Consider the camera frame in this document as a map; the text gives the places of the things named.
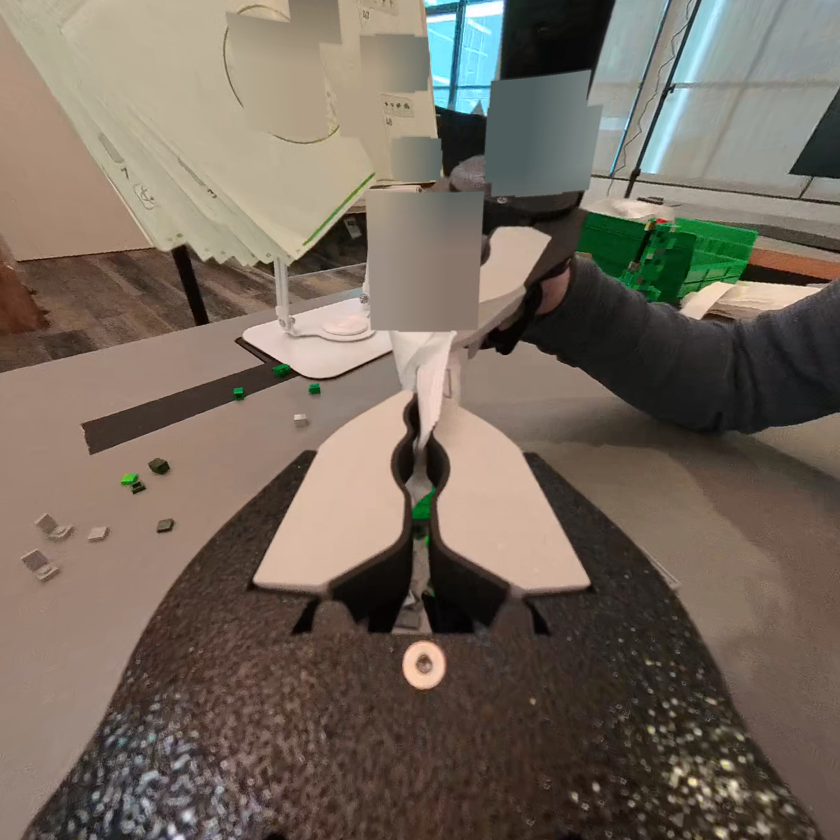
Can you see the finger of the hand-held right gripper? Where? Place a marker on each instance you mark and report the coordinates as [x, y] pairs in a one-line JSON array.
[[512, 269]]

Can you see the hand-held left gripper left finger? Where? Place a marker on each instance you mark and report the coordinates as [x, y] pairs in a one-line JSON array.
[[334, 512]]

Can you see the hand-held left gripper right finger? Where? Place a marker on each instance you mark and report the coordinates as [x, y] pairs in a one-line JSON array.
[[505, 518]]

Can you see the clear plastic brick bag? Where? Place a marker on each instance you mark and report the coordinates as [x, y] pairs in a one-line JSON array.
[[426, 380]]

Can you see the person's right forearm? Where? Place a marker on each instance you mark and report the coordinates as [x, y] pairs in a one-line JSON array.
[[656, 354]]

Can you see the grey desk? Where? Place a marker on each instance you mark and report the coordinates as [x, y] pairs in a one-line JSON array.
[[656, 492]]

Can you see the person's right hand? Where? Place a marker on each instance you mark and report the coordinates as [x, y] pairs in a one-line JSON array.
[[556, 289]]

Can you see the green brick set box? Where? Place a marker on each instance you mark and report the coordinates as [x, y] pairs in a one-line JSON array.
[[689, 256]]

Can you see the white book stand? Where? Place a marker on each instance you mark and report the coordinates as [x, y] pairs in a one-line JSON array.
[[315, 361]]

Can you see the black light stand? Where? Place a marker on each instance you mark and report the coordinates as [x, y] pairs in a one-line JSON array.
[[669, 86]]

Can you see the black monitor screen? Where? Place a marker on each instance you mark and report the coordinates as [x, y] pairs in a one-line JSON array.
[[551, 39]]

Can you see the white paper sheets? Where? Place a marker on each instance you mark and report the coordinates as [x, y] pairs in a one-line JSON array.
[[741, 298]]

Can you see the black tape strip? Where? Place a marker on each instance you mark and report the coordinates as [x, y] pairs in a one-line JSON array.
[[164, 413]]

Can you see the small grey tile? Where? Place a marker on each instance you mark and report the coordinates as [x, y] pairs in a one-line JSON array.
[[98, 533]]

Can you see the black table leg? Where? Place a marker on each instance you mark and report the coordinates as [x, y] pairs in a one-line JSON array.
[[190, 289]]

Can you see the pale green instruction booklet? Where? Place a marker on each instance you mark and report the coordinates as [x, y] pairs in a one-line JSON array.
[[164, 131]]

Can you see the grey bracket piece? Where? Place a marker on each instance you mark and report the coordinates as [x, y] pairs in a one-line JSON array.
[[39, 564], [52, 528]]

